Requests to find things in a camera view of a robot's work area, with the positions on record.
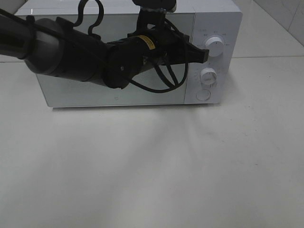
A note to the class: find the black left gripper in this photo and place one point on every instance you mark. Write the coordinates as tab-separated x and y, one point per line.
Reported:
168	43

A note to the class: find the round white door button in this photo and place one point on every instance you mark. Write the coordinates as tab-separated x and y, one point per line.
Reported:
203	95

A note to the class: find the white microwave door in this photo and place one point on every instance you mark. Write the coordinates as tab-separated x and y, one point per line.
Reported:
69	93

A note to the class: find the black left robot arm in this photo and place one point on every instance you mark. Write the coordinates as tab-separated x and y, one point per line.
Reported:
144	58

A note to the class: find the upper white power knob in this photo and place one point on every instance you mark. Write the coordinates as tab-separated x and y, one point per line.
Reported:
215	45

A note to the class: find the lower white timer knob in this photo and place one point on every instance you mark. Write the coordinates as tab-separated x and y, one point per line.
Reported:
208	76

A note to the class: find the white microwave oven body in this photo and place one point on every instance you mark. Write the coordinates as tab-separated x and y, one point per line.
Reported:
211	18

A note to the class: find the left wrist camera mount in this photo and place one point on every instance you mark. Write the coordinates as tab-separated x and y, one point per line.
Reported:
153	12

